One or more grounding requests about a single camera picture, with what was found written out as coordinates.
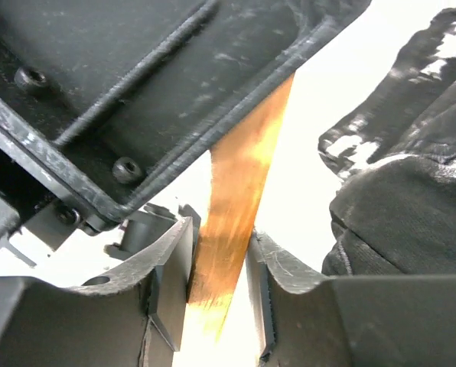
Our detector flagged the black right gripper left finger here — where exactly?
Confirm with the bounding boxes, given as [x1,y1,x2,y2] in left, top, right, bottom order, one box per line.
[80,216,195,367]

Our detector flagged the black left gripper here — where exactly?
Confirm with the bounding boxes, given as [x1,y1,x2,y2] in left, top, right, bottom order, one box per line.
[0,1,369,248]

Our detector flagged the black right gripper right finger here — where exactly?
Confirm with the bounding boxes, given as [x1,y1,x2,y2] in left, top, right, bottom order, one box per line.
[245,229,332,367]

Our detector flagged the wooden clothes hanger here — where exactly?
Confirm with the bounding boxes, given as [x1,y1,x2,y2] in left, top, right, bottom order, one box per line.
[188,76,294,344]

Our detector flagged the black white patterned trousers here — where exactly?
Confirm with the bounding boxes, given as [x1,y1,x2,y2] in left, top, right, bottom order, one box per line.
[318,7,456,276]

